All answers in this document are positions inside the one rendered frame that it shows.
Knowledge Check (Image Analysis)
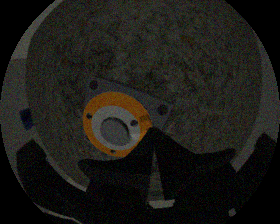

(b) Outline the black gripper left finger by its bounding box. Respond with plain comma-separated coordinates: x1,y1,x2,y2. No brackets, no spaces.
77,128,155,202

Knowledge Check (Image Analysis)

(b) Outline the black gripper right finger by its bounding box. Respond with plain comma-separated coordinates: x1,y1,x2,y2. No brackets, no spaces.
154,127,236,201

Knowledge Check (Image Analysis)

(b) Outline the orange round plate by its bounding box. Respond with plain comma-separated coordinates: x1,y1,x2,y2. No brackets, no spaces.
82,91,154,157

